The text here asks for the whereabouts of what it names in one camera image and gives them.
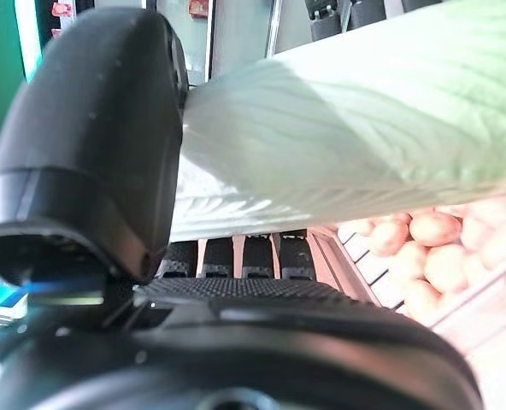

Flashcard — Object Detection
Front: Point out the wooden potato crate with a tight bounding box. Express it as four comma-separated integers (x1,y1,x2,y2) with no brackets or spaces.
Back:
303,194,506,360

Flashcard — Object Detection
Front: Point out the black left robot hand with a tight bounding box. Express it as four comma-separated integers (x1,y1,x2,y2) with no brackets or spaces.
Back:
0,8,485,410

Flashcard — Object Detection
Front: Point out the white teal printed box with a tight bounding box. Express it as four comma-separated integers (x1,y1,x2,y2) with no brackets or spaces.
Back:
0,277,28,330

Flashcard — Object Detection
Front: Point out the napa cabbage white green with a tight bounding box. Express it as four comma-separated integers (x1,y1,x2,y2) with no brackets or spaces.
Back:
169,0,506,244

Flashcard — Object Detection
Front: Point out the brown potato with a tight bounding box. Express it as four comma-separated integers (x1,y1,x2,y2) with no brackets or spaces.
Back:
368,218,410,257
402,279,444,321
423,243,470,294
409,211,463,247

